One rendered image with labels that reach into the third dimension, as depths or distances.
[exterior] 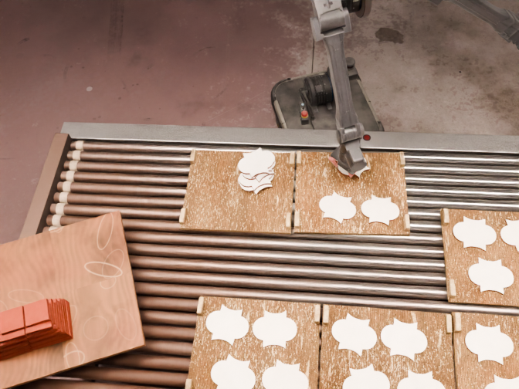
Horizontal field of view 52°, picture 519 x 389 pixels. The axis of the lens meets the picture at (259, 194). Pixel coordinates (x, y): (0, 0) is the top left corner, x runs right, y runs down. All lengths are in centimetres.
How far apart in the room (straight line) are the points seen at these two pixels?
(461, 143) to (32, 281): 165
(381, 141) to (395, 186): 22
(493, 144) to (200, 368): 138
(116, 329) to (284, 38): 259
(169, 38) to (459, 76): 198
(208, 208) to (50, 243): 57
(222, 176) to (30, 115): 204
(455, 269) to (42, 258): 141
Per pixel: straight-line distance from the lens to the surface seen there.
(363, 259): 193
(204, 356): 182
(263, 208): 199
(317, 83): 303
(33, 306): 175
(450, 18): 410
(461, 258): 198
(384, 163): 211
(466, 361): 186
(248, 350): 181
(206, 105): 353
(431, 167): 215
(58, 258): 197
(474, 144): 226
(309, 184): 204
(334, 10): 165
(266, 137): 219
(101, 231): 196
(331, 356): 180
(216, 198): 203
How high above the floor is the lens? 269
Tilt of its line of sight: 60 degrees down
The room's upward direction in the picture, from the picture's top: 8 degrees counter-clockwise
